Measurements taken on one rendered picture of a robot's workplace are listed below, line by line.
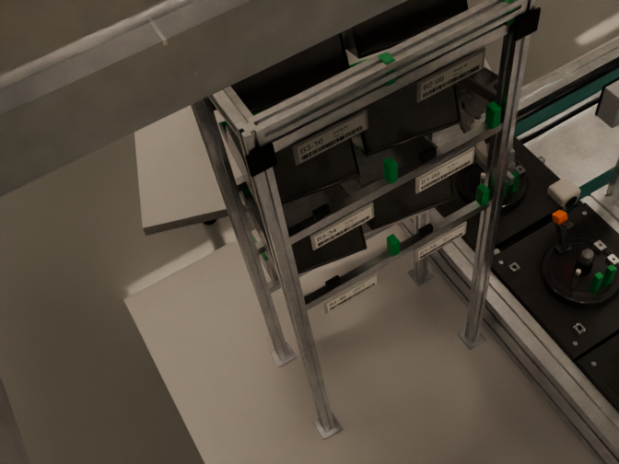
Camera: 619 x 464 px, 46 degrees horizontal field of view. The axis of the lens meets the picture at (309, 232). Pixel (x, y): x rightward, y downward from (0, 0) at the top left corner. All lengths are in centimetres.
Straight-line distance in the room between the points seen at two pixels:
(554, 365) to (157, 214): 91
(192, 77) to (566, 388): 121
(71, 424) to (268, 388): 119
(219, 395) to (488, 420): 50
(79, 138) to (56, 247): 275
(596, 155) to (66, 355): 179
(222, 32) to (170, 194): 158
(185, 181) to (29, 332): 117
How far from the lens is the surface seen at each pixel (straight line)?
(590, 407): 133
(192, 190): 173
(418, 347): 145
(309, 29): 17
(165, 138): 186
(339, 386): 142
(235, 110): 73
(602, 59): 183
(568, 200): 151
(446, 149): 91
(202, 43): 16
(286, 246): 85
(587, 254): 136
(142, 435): 243
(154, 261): 272
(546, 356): 135
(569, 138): 170
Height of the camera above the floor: 216
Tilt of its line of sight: 55 degrees down
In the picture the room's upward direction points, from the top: 11 degrees counter-clockwise
